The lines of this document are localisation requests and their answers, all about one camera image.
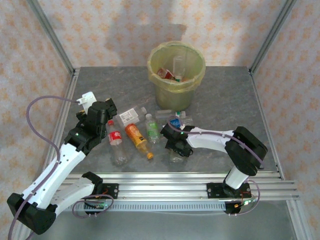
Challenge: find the large blue label bottle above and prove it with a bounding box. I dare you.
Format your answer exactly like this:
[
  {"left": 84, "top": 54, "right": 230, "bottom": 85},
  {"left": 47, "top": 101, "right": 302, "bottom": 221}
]
[{"left": 168, "top": 148, "right": 185, "bottom": 164}]

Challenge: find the clear bottle white barcode label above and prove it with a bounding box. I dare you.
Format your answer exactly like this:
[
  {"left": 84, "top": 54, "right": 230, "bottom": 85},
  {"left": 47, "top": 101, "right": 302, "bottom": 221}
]
[{"left": 116, "top": 105, "right": 148, "bottom": 125}]

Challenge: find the bin with yellow-green liner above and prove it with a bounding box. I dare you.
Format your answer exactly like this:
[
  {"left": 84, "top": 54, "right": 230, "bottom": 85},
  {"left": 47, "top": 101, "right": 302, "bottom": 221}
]
[{"left": 146, "top": 40, "right": 206, "bottom": 112}]

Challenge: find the clear bottle red label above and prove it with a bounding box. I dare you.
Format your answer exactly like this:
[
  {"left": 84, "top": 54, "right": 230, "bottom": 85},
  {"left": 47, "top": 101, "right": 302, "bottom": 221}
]
[{"left": 156, "top": 67, "right": 176, "bottom": 80}]

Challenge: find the small blue label bottle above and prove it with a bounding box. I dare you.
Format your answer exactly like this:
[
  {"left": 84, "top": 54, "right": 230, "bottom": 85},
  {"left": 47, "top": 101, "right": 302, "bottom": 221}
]
[{"left": 169, "top": 116, "right": 194, "bottom": 130}]

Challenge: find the green label plastic bottle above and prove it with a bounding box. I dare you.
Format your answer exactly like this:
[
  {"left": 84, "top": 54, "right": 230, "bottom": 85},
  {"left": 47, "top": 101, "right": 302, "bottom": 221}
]
[{"left": 144, "top": 113, "right": 161, "bottom": 145}]

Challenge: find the red label cola bottle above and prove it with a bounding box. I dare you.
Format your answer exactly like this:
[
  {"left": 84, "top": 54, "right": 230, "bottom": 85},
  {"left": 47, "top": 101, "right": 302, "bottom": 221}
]
[{"left": 107, "top": 119, "right": 133, "bottom": 166}]

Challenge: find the clear bottle without label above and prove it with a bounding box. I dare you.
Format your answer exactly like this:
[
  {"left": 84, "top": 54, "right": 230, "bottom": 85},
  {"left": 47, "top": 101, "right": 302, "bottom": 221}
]
[{"left": 155, "top": 109, "right": 176, "bottom": 121}]

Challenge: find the orange yellow plastic bottle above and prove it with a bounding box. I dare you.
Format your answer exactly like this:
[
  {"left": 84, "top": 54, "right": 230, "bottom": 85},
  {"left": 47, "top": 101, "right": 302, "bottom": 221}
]
[{"left": 124, "top": 123, "right": 155, "bottom": 160}]

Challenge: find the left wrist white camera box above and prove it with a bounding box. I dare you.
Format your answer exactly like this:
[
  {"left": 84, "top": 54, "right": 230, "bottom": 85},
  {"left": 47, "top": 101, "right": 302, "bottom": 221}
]
[{"left": 76, "top": 91, "right": 98, "bottom": 113}]

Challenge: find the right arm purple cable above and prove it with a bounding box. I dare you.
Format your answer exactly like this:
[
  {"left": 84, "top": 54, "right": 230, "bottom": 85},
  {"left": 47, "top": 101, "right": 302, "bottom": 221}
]
[{"left": 167, "top": 116, "right": 265, "bottom": 216}]

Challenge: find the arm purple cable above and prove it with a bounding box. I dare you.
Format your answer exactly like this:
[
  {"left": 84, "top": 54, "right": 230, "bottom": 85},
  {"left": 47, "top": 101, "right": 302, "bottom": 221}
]
[
  {"left": 6, "top": 95, "right": 115, "bottom": 240},
  {"left": 167, "top": 116, "right": 265, "bottom": 216}
]

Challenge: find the left aluminium side rail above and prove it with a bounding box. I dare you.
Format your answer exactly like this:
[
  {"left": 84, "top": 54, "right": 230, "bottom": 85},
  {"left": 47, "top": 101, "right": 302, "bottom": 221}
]
[{"left": 43, "top": 68, "right": 81, "bottom": 176}]

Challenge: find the aluminium side rail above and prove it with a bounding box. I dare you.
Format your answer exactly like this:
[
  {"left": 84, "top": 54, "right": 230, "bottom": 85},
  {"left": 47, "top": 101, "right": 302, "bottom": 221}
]
[
  {"left": 248, "top": 67, "right": 286, "bottom": 181},
  {"left": 43, "top": 68, "right": 81, "bottom": 176}
]

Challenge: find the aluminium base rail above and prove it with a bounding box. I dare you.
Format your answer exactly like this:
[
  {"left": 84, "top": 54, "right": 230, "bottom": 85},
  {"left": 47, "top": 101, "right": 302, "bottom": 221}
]
[{"left": 53, "top": 172, "right": 300, "bottom": 202}]

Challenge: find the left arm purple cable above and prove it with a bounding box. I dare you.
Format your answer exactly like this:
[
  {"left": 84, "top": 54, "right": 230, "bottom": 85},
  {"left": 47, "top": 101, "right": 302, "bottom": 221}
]
[{"left": 6, "top": 95, "right": 115, "bottom": 240}]

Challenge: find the slotted grey cable duct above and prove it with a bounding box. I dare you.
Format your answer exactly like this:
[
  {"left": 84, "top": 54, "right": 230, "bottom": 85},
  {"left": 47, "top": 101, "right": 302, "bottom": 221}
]
[{"left": 72, "top": 201, "right": 227, "bottom": 213}]

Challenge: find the right aluminium side rail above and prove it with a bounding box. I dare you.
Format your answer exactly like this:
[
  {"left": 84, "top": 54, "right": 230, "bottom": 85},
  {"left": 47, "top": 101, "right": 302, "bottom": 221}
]
[{"left": 248, "top": 67, "right": 286, "bottom": 181}]

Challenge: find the left aluminium frame post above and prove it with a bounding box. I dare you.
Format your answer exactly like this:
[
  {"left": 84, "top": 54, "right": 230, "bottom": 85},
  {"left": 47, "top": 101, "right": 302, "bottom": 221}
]
[{"left": 26, "top": 0, "right": 77, "bottom": 75}]

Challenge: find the aluminium frame post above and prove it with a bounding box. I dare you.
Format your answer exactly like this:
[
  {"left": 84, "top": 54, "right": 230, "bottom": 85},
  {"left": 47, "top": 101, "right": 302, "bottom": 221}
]
[
  {"left": 26, "top": 0, "right": 77, "bottom": 75},
  {"left": 249, "top": 0, "right": 298, "bottom": 75}
]

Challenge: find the right aluminium frame leg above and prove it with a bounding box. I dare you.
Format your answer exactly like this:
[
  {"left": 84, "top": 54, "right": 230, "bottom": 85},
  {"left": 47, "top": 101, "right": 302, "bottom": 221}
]
[{"left": 286, "top": 199, "right": 315, "bottom": 240}]

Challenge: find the right aluminium frame post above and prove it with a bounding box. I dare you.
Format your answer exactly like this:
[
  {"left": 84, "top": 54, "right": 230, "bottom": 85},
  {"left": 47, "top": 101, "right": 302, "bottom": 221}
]
[{"left": 249, "top": 0, "right": 298, "bottom": 75}]

